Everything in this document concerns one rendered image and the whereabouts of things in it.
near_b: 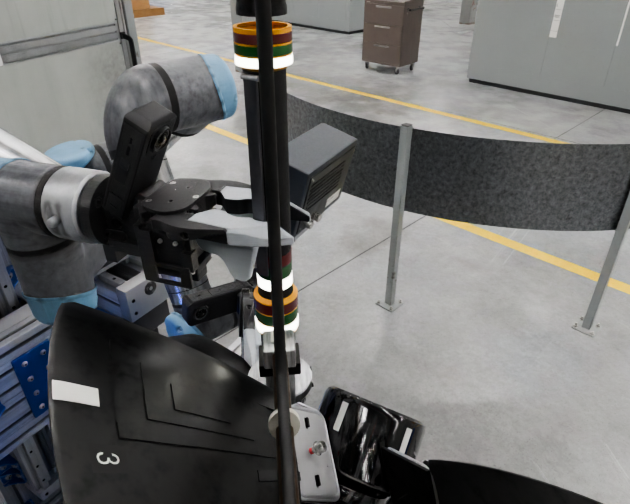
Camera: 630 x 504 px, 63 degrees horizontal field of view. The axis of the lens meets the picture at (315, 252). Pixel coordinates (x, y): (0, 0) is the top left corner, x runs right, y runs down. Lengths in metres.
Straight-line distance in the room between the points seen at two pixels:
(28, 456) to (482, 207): 1.90
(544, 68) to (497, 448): 5.21
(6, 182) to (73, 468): 0.33
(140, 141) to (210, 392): 0.22
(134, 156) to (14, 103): 1.96
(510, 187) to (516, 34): 4.62
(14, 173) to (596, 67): 6.28
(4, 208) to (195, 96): 0.42
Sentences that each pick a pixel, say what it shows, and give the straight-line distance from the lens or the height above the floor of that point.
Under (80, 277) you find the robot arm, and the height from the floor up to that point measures 1.35.
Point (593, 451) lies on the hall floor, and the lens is 2.35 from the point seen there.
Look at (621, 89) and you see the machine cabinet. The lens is 6.54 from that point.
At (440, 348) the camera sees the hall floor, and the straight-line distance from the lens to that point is 2.55.
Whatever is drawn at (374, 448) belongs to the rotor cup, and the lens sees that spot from 0.56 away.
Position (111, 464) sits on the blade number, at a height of 1.40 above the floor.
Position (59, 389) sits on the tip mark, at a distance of 0.39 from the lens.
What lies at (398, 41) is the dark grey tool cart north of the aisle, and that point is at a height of 0.43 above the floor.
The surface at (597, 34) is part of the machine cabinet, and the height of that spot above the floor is 0.73.
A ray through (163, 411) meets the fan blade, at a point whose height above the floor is 1.38.
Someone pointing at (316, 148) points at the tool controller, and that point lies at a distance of 1.25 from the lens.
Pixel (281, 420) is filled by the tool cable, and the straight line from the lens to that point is 0.41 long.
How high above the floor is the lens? 1.69
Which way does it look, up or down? 32 degrees down
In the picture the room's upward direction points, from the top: straight up
